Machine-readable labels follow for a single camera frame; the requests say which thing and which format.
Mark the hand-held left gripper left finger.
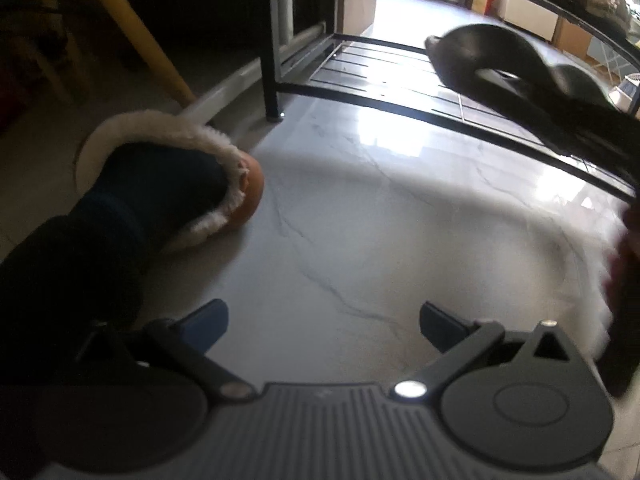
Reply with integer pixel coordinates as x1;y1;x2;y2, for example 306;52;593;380
75;298;257;402

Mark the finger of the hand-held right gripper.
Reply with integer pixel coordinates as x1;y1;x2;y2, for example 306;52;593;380
474;68;581;128

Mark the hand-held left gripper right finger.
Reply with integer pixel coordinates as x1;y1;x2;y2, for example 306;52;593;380
390;301;577;403

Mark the black shoe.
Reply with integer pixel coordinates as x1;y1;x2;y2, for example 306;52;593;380
424;24;608;107

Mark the black metal shoe rack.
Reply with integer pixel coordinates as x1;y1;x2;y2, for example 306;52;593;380
260;0;640;207

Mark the white cabinet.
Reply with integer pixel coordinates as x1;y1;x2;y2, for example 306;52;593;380
499;0;562;37

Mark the person's left leg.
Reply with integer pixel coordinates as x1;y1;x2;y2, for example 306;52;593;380
0;142;242;391

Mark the brown fur-lined slipper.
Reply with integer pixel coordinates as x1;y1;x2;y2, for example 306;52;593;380
75;110;265;256
582;199;640;403

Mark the white pipe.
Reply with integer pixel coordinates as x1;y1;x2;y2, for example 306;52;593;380
276;0;292;42

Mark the yellow wooden leg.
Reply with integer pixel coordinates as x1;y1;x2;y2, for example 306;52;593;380
74;0;197;105

